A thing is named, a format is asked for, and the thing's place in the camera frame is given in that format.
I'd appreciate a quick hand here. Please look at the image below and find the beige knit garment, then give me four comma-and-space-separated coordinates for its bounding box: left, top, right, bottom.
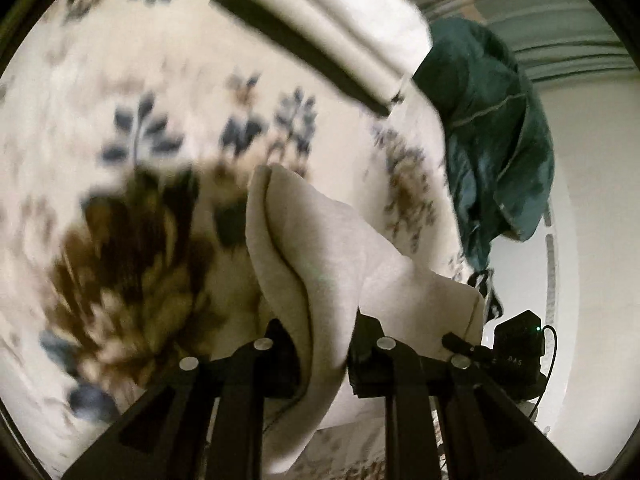
245, 165, 484, 477

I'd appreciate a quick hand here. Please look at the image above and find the dark green blanket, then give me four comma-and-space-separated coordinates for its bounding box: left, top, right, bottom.
412, 18, 554, 271

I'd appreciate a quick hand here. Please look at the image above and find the floral bed blanket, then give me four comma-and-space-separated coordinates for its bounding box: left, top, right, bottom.
1, 0, 472, 479

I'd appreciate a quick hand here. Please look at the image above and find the green striped right curtain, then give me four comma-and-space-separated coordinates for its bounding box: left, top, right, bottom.
412, 0, 637, 82

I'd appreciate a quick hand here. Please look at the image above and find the white striped pillow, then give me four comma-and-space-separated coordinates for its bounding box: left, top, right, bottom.
213, 0, 433, 115

